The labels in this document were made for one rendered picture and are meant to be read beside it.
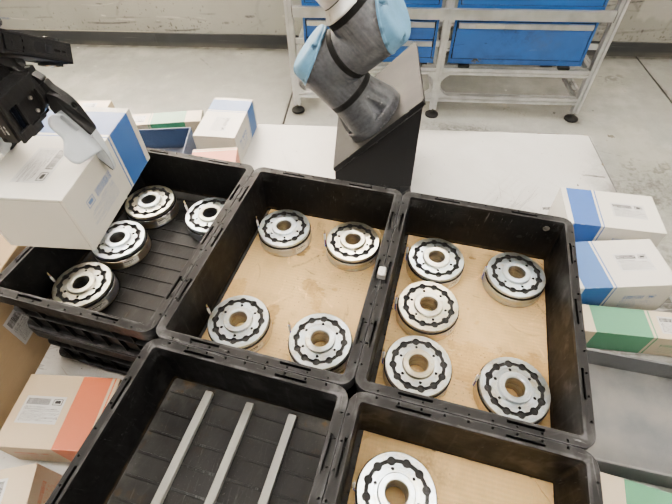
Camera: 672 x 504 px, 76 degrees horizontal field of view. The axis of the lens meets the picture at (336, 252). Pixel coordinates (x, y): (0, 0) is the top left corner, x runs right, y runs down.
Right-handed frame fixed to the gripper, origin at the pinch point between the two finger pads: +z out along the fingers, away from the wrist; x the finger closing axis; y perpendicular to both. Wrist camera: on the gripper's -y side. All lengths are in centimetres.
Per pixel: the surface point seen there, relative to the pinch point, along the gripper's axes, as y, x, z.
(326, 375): 20.1, 37.7, 17.6
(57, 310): 13.1, -4.0, 17.7
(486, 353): 10, 62, 28
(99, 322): 14.5, 3.2, 17.9
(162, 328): 14.9, 13.1, 17.6
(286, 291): 0.2, 27.8, 27.8
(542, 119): -193, 143, 112
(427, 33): -195, 68, 64
